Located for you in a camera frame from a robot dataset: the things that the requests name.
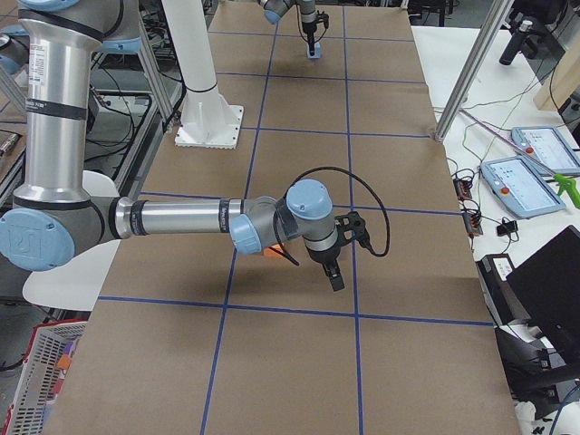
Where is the green handled reacher tool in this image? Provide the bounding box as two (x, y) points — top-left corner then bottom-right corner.
(459, 109), (579, 208)

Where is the teach pendant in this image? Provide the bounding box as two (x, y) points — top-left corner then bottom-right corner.
(480, 157), (566, 218)
(511, 126), (579, 175)

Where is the white perforated basket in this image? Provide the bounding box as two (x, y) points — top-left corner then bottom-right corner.
(1, 320), (87, 434)

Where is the orange foam block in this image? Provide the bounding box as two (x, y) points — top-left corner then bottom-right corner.
(263, 245), (283, 258)

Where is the light blue foam block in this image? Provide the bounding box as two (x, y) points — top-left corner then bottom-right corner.
(307, 42), (322, 59)

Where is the white pedestal base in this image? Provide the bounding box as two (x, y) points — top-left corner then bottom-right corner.
(162, 0), (244, 150)

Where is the aluminium frame post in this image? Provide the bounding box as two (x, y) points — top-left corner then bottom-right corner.
(434, 0), (513, 142)

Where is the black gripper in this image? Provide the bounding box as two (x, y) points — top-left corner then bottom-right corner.
(305, 211), (368, 291)
(302, 13), (329, 54)

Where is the teach pendant far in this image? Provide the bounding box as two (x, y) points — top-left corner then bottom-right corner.
(511, 126), (579, 175)

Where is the black laptop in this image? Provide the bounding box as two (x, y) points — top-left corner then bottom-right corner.
(507, 225), (579, 360)

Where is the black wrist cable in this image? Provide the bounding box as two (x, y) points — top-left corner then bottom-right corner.
(271, 167), (392, 266)

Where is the teach pendant near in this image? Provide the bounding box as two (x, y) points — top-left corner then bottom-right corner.
(480, 157), (566, 218)

